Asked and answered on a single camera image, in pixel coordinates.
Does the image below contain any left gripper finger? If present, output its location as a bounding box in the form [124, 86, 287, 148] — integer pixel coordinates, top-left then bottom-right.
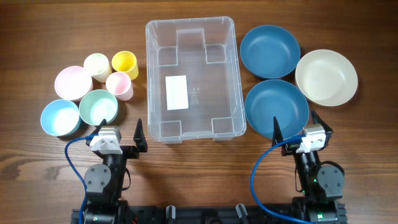
[85, 119, 107, 146]
[133, 118, 148, 152]

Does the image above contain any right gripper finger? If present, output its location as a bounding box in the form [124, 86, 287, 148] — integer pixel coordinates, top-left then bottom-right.
[272, 117, 284, 146]
[311, 110, 333, 139]

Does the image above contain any mint green bowl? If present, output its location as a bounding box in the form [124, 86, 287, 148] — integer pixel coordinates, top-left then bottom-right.
[79, 90, 118, 126]

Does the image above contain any light blue bowl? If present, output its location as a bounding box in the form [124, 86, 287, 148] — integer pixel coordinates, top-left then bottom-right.
[40, 99, 81, 136]

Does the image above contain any dark blue bowl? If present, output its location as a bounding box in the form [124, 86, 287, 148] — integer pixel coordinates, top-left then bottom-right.
[244, 80, 310, 139]
[240, 25, 301, 79]

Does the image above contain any cream bowl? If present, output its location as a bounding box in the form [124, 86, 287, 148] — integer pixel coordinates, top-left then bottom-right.
[295, 49, 358, 106]

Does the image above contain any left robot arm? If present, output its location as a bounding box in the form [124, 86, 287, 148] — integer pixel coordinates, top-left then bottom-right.
[78, 119, 148, 223]

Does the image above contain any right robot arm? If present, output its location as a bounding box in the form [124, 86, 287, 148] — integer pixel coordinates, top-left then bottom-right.
[274, 111, 348, 223]

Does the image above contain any clear plastic storage container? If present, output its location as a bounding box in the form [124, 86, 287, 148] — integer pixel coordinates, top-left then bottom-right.
[146, 16, 247, 144]

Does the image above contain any pink cup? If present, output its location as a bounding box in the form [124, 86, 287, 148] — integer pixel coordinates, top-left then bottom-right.
[106, 72, 134, 101]

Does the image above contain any pink bowl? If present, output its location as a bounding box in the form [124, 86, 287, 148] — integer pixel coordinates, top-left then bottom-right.
[54, 66, 93, 101]

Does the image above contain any white paper label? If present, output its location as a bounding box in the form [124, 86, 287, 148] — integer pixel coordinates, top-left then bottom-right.
[165, 75, 189, 110]

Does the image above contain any cream cup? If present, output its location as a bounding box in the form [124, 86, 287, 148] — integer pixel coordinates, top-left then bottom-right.
[83, 53, 112, 83]

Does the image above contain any yellow cup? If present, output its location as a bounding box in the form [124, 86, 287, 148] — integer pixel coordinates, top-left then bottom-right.
[111, 51, 139, 80]

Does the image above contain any right blue cable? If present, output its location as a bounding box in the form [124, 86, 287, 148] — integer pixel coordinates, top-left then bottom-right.
[250, 134, 315, 224]

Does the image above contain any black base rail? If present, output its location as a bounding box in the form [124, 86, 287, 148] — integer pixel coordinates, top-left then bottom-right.
[71, 202, 348, 224]

